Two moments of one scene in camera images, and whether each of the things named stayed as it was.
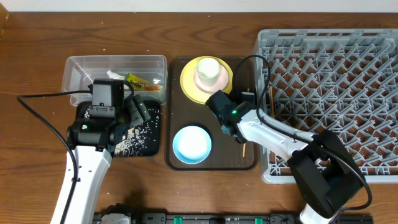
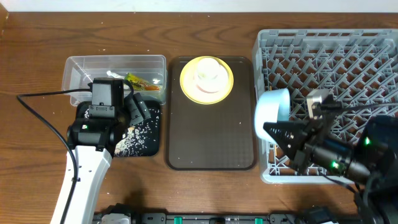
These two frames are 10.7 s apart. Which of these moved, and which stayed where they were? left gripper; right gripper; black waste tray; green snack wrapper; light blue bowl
Moved: right gripper; light blue bowl
Stayed: green snack wrapper; black waste tray; left gripper
